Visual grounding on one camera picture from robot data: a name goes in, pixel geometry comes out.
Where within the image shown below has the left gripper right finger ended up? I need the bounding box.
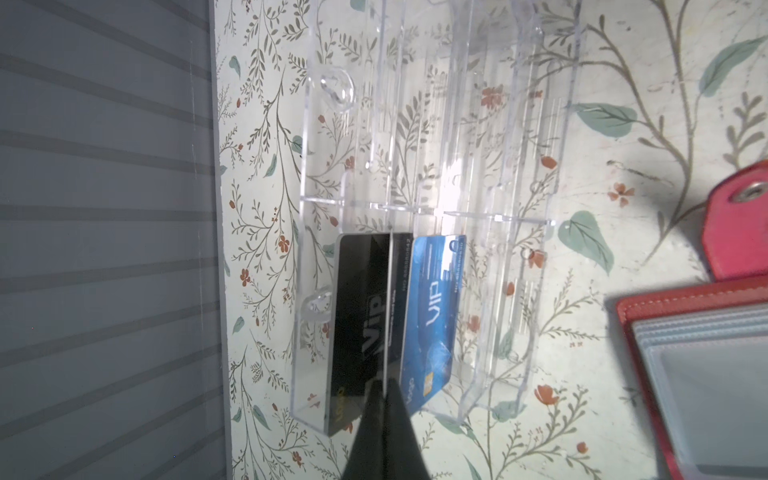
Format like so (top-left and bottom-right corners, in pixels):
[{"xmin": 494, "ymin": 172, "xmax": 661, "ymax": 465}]
[{"xmin": 383, "ymin": 379, "xmax": 430, "ymax": 480}]

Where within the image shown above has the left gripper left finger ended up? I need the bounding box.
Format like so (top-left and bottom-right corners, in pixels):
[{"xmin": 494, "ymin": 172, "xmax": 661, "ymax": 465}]
[{"xmin": 341, "ymin": 380, "xmax": 384, "ymax": 480}]

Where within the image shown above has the black vip card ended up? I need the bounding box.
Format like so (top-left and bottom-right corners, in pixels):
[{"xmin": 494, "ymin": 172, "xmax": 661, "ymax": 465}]
[{"xmin": 325, "ymin": 232, "xmax": 414, "ymax": 436}]

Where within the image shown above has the blue vip card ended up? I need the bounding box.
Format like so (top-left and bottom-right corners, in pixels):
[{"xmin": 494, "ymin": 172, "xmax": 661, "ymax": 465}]
[{"xmin": 400, "ymin": 235, "xmax": 466, "ymax": 415}]

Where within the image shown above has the red leather card holder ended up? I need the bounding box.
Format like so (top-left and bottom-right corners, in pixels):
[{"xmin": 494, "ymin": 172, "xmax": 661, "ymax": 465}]
[{"xmin": 616, "ymin": 161, "xmax": 767, "ymax": 479}]

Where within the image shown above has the clear acrylic organizer tray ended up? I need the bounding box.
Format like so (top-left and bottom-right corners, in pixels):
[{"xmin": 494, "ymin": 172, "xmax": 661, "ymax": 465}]
[{"xmin": 291, "ymin": 1, "xmax": 581, "ymax": 435}]

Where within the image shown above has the floral table mat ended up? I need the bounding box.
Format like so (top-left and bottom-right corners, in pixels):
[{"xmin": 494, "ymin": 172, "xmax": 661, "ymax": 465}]
[{"xmin": 214, "ymin": 1, "xmax": 767, "ymax": 479}]

